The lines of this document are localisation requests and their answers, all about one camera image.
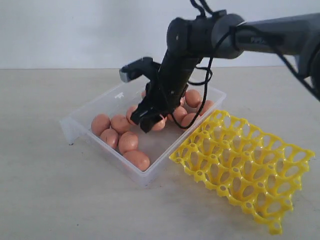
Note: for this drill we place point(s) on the clear plastic bin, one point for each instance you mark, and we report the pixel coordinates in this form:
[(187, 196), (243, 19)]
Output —
[(157, 145)]

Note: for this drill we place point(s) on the yellow plastic egg tray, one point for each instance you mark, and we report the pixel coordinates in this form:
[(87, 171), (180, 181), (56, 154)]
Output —
[(254, 170)]

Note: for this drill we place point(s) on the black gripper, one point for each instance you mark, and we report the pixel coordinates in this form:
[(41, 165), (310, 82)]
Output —
[(161, 99)]

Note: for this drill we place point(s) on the brown egg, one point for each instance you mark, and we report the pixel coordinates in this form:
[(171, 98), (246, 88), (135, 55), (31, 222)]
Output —
[(143, 94), (182, 101), (120, 123), (110, 137), (100, 123), (138, 159), (207, 105), (188, 119), (179, 114), (159, 125), (192, 98), (129, 112), (128, 142)]

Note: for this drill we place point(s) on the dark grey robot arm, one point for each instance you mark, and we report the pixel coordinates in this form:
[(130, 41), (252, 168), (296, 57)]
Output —
[(223, 36)]

